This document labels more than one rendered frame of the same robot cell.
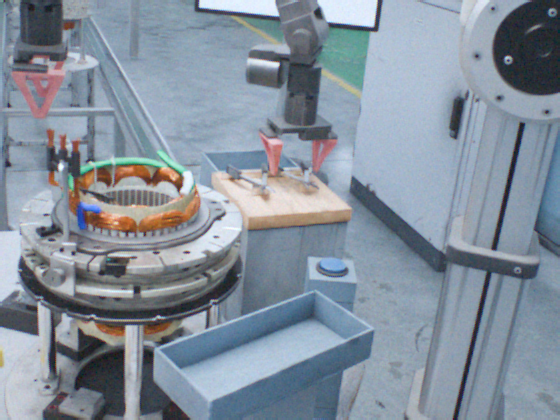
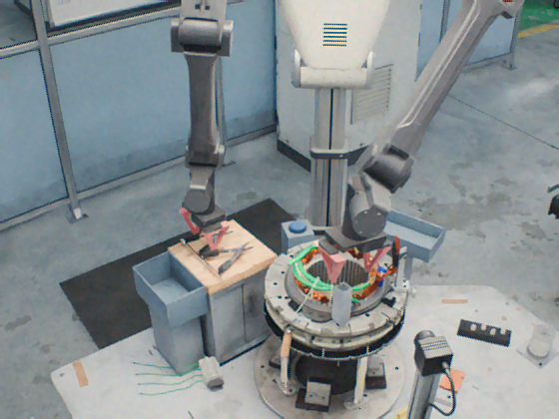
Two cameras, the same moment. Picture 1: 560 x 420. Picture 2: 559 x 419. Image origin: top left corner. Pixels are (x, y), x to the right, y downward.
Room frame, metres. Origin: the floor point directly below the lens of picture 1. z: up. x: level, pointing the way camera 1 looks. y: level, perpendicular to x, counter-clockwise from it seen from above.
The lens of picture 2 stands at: (1.33, 1.22, 2.04)
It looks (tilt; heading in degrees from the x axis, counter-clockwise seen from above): 35 degrees down; 256
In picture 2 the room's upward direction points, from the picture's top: 1 degrees counter-clockwise
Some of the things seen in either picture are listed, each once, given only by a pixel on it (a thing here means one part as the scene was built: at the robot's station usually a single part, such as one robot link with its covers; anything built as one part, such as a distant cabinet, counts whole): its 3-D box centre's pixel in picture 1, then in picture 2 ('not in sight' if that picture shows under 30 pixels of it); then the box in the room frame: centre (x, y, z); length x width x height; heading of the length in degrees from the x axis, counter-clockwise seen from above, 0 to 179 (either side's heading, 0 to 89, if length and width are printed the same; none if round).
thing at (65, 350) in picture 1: (83, 341); (312, 400); (1.02, 0.30, 0.81); 0.08 x 0.05 x 0.02; 153
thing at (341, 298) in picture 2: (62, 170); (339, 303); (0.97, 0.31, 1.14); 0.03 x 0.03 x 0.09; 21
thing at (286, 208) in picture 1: (278, 195); (222, 255); (1.17, -0.02, 1.05); 0.20 x 0.19 x 0.02; 23
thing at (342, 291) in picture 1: (322, 339); (296, 264); (0.95, -0.10, 0.91); 0.07 x 0.07 x 0.25; 1
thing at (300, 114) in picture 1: (300, 110); (203, 201); (1.20, -0.04, 1.20); 0.10 x 0.07 x 0.07; 114
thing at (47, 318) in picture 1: (47, 326); (360, 373); (0.91, 0.32, 0.91); 0.02 x 0.02 x 0.21
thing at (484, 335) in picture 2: not in sight; (484, 332); (0.48, 0.19, 0.79); 0.15 x 0.05 x 0.02; 144
